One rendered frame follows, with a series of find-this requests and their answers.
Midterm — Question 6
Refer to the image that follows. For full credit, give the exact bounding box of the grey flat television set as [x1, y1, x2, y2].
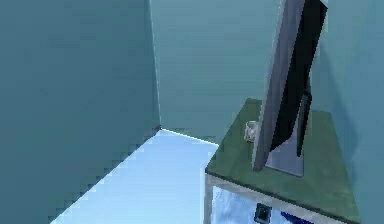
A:
[251, 0, 329, 178]

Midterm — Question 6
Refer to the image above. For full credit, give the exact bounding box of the green topped white cabinet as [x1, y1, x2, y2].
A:
[203, 97, 362, 224]

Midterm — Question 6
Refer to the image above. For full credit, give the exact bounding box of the small pale glass cup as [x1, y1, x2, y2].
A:
[244, 121, 258, 143]

